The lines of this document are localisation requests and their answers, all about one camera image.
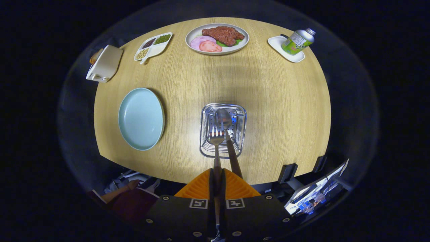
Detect tilted silver display screen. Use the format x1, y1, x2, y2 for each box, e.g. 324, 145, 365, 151
284, 158, 350, 215

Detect pale pink ham slice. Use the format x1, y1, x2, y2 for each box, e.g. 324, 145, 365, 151
190, 36, 216, 51

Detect small white tray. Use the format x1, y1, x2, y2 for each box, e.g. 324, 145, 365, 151
267, 35, 305, 63

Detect wooden handle metal fork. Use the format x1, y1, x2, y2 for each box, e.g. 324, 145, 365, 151
209, 126, 224, 231

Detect light blue plate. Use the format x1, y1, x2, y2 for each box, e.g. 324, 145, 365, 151
118, 88, 165, 151

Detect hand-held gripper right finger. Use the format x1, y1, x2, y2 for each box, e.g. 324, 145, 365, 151
220, 168, 296, 242

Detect person's dark red clothing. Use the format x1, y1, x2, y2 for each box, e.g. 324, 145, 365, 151
111, 188, 160, 224

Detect wooden handle metal spoon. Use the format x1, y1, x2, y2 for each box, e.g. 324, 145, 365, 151
215, 108, 243, 179

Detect metal perforated basket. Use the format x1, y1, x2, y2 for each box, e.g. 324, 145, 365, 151
200, 103, 247, 159

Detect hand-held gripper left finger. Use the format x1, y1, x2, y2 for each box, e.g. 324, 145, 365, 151
144, 168, 215, 242

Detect black table clamp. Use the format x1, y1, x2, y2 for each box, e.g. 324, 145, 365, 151
278, 163, 298, 184
314, 155, 327, 173

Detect brown toast slices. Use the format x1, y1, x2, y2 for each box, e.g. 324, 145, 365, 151
89, 48, 104, 65

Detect pale clutter under table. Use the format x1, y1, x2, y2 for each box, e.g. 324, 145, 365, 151
104, 169, 161, 194

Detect white round food plate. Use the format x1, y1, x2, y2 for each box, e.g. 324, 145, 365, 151
185, 23, 250, 55

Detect brown steak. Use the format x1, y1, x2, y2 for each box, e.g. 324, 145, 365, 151
202, 26, 245, 47

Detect green lettuce leaf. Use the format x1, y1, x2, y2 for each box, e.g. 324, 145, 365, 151
216, 39, 243, 47

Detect white divided bean dish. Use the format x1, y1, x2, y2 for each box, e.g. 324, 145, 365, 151
134, 32, 173, 65

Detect silver green label bottle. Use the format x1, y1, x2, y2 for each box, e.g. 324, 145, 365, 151
282, 28, 316, 56

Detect cream toaster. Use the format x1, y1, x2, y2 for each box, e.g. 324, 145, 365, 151
86, 45, 124, 83

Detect salmon pink ham slice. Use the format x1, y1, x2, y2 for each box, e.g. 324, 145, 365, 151
199, 41, 223, 52

